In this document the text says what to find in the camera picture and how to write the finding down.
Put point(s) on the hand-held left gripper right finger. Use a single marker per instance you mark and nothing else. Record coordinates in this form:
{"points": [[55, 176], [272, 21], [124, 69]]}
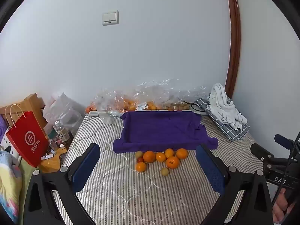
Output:
{"points": [[211, 168]]}

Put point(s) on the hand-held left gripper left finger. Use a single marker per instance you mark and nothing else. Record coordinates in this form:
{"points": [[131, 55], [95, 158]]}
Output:
{"points": [[85, 166]]}

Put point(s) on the clear plastic water bottle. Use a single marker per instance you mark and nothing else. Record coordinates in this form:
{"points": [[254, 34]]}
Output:
{"points": [[60, 131]]}

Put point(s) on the wooden nightstand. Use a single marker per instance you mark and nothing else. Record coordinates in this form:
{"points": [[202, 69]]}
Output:
{"points": [[54, 163]]}

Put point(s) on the white wall light switch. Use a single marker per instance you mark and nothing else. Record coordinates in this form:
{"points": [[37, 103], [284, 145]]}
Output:
{"points": [[110, 17]]}

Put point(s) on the striped bed mattress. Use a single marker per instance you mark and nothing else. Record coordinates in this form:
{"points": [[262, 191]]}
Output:
{"points": [[131, 192]]}

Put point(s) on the purple towel covered tray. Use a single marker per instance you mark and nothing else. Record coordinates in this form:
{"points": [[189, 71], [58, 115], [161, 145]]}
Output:
{"points": [[161, 129]]}

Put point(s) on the brown wooden door frame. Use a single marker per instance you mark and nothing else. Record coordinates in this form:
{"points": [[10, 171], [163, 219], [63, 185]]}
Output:
{"points": [[234, 39]]}

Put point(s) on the red paper bag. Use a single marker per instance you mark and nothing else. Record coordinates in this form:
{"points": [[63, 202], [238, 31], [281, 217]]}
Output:
{"points": [[25, 138]]}

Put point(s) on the orange with dark stem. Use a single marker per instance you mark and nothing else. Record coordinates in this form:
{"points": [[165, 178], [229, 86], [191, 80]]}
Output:
{"points": [[88, 109]]}

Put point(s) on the white striped towel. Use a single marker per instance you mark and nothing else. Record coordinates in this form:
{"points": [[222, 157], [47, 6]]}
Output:
{"points": [[222, 107]]}

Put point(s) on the colourful blanket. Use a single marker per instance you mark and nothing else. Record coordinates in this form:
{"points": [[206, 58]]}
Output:
{"points": [[9, 182]]}

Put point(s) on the person's right hand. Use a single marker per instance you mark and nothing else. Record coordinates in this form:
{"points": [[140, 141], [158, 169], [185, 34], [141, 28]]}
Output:
{"points": [[280, 206]]}

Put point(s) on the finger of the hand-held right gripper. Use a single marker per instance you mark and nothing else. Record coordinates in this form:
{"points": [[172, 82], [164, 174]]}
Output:
{"points": [[260, 151], [282, 140]]}

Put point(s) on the clear plastic bag of longans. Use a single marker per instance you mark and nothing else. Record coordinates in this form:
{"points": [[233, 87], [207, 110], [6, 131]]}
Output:
{"points": [[182, 100]]}

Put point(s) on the white spotted plush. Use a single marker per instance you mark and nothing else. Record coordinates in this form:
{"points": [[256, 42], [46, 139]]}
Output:
{"points": [[8, 145]]}

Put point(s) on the clear plastic bag of oranges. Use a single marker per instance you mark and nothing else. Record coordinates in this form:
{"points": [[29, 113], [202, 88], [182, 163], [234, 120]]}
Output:
{"points": [[110, 100], [150, 93]]}

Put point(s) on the wooden furniture frame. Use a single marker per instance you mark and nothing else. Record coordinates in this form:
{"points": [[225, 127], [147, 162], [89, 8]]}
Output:
{"points": [[30, 103]]}

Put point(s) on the roll of clear plastic bags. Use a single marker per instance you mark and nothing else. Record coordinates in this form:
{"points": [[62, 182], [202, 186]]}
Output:
{"points": [[105, 117]]}

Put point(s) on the yellow-green plum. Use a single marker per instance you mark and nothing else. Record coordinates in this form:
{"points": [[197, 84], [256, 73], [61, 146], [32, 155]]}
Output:
{"points": [[139, 154], [164, 171]]}

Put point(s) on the white translucent plastic bag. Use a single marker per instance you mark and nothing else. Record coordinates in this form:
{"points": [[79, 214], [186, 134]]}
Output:
{"points": [[62, 112]]}

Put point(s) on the small red plum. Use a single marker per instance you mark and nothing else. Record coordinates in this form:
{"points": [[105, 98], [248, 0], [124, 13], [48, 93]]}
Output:
{"points": [[140, 159]]}

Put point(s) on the black phone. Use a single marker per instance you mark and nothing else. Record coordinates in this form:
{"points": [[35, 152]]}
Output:
{"points": [[62, 157]]}

